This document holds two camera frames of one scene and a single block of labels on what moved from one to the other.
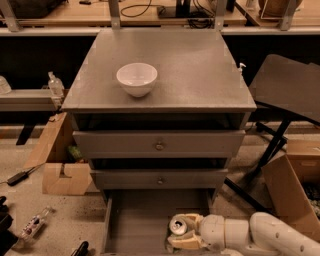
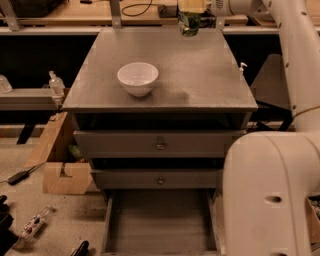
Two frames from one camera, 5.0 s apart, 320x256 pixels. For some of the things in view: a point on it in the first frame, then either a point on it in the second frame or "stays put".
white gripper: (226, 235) -> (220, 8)
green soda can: (179, 225) -> (189, 23)
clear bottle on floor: (35, 225) stays put
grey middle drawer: (160, 179) stays put
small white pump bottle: (240, 69) stays put
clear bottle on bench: (55, 86) stays put
